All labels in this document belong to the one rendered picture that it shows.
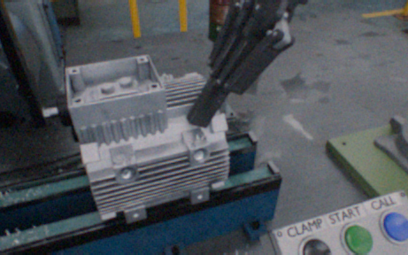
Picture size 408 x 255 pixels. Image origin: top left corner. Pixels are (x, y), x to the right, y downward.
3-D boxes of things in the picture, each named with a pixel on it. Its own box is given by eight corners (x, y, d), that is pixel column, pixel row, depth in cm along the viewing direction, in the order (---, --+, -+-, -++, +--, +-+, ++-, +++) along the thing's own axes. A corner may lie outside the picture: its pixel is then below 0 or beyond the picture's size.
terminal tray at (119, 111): (81, 152, 44) (67, 109, 40) (76, 107, 52) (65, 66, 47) (169, 133, 47) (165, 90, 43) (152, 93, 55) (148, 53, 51)
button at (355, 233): (346, 259, 35) (355, 258, 34) (333, 231, 36) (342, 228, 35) (369, 251, 36) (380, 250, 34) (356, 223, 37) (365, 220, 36)
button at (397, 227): (384, 245, 37) (396, 243, 35) (371, 219, 38) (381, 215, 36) (406, 238, 37) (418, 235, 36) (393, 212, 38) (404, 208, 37)
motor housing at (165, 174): (107, 243, 51) (77, 153, 39) (94, 158, 65) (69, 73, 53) (227, 206, 56) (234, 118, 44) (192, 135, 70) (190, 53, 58)
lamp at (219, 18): (213, 26, 75) (214, 5, 73) (204, 16, 80) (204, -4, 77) (238, 22, 77) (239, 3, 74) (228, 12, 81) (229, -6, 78)
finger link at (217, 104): (234, 76, 43) (243, 88, 41) (214, 107, 45) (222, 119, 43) (225, 73, 42) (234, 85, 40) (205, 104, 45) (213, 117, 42)
